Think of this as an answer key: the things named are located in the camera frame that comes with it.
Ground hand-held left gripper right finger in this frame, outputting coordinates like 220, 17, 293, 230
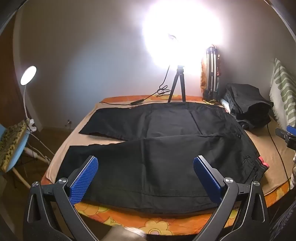
193, 155, 271, 241

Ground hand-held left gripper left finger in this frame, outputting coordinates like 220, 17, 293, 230
22, 155, 100, 241

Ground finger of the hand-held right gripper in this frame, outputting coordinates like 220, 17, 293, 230
275, 125, 296, 149

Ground black pants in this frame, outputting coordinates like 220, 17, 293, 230
55, 102, 266, 215

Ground beige blanket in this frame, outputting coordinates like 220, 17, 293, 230
43, 101, 290, 195

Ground red cloth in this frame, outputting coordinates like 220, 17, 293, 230
255, 156, 270, 169

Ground green striped white pillow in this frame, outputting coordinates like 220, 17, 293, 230
269, 58, 296, 128

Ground pile of black clothes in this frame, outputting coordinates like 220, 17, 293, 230
223, 83, 274, 130

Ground light blue cloth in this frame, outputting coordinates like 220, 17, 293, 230
220, 98, 232, 110

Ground blue chair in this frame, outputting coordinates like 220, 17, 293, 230
0, 123, 31, 189

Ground leopard print cushion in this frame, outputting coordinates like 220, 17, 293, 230
0, 120, 28, 172

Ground silver folded tripod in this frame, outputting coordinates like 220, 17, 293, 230
203, 46, 219, 101

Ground white gooseneck desk lamp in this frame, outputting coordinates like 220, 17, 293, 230
20, 66, 38, 133

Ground thin black cable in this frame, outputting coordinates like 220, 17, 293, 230
267, 124, 290, 181

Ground white lamp cable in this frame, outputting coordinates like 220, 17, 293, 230
25, 132, 56, 164

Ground black cable with inline switch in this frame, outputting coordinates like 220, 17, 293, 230
99, 65, 172, 107

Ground bright ring light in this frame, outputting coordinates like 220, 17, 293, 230
142, 0, 222, 67

